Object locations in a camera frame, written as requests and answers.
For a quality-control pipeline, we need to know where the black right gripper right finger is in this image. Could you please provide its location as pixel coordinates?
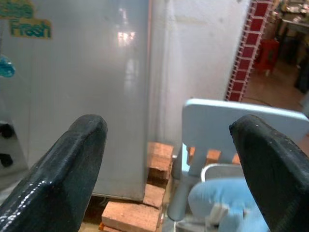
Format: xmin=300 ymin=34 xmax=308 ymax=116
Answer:
xmin=229 ymin=114 xmax=309 ymax=232

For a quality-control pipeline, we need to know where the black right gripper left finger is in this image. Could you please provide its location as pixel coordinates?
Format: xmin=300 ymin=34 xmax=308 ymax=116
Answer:
xmin=0 ymin=115 xmax=108 ymax=232

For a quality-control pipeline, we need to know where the red clay brick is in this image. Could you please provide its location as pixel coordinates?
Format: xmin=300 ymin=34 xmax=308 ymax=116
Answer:
xmin=206 ymin=149 xmax=222 ymax=166
xmin=99 ymin=200 xmax=163 ymax=232
xmin=142 ymin=183 xmax=167 ymax=209
xmin=146 ymin=142 xmax=175 ymax=187

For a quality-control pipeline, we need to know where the light blue child chair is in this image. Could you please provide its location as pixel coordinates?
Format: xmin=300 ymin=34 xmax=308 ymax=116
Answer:
xmin=168 ymin=98 xmax=309 ymax=221

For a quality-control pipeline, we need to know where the red plastic stool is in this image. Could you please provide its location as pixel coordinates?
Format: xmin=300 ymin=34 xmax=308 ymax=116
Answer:
xmin=253 ymin=38 xmax=281 ymax=77

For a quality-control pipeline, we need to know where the blue round sticker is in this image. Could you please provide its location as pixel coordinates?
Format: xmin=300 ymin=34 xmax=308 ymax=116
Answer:
xmin=0 ymin=55 xmax=16 ymax=78

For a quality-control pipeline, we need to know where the dark wooden table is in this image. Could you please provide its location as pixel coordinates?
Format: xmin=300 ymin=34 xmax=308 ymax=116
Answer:
xmin=275 ymin=16 xmax=309 ymax=66

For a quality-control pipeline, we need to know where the green and yellow Fresh sticker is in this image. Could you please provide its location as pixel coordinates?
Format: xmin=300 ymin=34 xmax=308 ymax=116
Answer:
xmin=0 ymin=0 xmax=53 ymax=39

